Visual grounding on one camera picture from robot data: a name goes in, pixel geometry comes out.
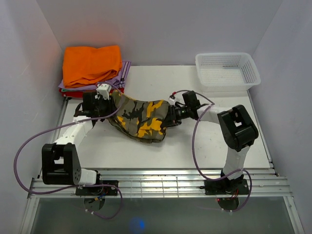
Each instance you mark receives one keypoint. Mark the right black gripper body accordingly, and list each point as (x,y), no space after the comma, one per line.
(177,114)

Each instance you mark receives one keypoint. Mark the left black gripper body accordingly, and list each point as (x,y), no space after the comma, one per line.
(105,107)

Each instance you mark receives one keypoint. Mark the camouflage trousers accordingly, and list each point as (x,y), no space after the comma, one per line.
(140,120)

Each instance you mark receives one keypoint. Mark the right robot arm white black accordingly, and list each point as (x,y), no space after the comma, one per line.
(239,133)

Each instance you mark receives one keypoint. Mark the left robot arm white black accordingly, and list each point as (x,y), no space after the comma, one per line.
(60,161)

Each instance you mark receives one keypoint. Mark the purple folded trousers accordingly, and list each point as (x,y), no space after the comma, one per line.
(118,81)

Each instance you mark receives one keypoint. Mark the red folded trousers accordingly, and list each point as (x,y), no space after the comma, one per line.
(73,93)

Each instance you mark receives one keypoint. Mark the orange folded trousers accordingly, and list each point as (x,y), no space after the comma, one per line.
(84,65)

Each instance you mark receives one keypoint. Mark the white plastic basket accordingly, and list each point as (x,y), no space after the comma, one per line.
(226,72)

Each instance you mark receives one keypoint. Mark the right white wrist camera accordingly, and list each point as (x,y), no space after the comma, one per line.
(173,99)

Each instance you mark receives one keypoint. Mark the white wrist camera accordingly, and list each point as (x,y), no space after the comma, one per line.
(103,91)
(173,99)

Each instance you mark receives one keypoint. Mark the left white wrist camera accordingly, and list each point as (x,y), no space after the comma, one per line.
(103,91)

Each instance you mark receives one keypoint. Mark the aluminium mounting rail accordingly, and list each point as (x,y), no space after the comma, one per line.
(187,183)

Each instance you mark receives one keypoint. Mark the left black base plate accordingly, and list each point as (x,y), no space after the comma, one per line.
(107,187)

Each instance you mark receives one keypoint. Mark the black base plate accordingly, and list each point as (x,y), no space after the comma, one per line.
(226,187)
(107,187)

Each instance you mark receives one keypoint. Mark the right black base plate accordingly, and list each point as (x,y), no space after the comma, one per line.
(226,187)

